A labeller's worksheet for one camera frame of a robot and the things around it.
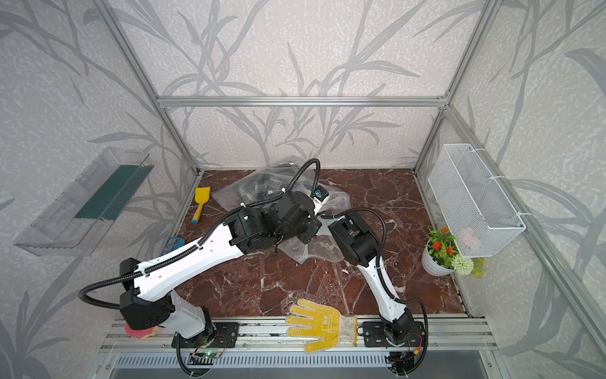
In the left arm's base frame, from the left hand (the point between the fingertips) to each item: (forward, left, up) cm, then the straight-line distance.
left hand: (318, 220), depth 68 cm
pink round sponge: (-25, +55, -27) cm, 66 cm away
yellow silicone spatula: (+31, +54, -29) cm, 69 cm away
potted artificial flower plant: (-5, -40, -13) cm, 43 cm away
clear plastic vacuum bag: (+35, +23, -24) cm, 48 cm away
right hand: (+24, +18, -25) cm, 39 cm away
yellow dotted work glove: (-22, -3, -28) cm, 36 cm away
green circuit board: (-30, +32, -29) cm, 53 cm away
